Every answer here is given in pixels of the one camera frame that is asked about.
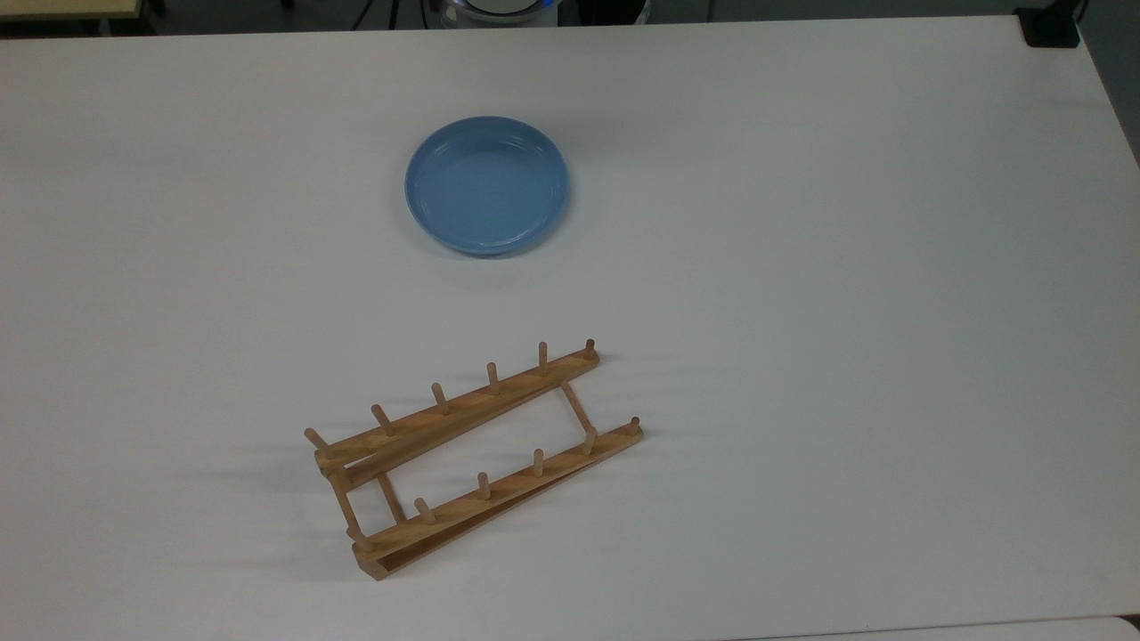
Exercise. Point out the blue round plate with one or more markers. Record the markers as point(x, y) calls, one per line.
point(486, 187)

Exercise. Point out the wooden plate rack with pegs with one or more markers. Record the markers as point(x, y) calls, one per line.
point(463, 417)

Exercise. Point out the black clamp block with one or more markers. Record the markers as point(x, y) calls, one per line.
point(1050, 27)

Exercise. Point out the yellow wooden table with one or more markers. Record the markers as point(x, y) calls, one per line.
point(62, 9)

